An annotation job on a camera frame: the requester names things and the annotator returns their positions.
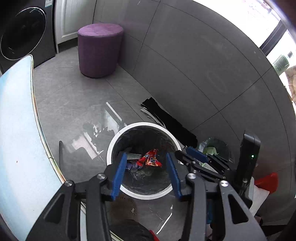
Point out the stack of black trash bags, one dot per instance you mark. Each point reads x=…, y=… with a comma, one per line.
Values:
x=166, y=118

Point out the white cabinet door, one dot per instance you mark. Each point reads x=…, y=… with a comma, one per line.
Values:
x=69, y=20

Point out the beige cloth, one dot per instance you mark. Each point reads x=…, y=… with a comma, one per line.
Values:
x=291, y=83

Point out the black bin liner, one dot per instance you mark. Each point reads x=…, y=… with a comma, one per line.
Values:
x=143, y=139

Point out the red plastic bag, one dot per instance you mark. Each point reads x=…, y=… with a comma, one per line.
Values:
x=268, y=180

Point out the purple round stool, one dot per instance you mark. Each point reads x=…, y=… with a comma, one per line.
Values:
x=99, y=46

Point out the dark cloth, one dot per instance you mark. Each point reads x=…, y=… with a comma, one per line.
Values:
x=129, y=230

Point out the green plastic bag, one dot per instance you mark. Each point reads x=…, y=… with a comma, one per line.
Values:
x=215, y=143

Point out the white plastic bag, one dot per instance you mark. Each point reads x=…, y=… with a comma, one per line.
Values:
x=259, y=199

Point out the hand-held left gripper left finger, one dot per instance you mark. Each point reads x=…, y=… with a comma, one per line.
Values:
x=119, y=176

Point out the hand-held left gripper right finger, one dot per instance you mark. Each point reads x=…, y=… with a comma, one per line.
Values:
x=173, y=176

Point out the green label bottle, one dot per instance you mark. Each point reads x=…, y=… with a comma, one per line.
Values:
x=281, y=64

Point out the red snack wrapper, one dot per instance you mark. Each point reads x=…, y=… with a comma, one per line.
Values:
x=150, y=160

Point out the dark grey washing machine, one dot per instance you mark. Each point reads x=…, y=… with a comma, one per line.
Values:
x=25, y=30

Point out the white round trash bin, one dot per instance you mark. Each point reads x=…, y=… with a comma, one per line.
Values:
x=143, y=125

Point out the grey-green flat packet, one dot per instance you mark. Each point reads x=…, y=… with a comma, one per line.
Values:
x=132, y=157

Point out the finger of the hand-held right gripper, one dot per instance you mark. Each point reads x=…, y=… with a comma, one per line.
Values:
x=192, y=163
x=196, y=154

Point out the landscape print table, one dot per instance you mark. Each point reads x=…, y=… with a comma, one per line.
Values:
x=18, y=139

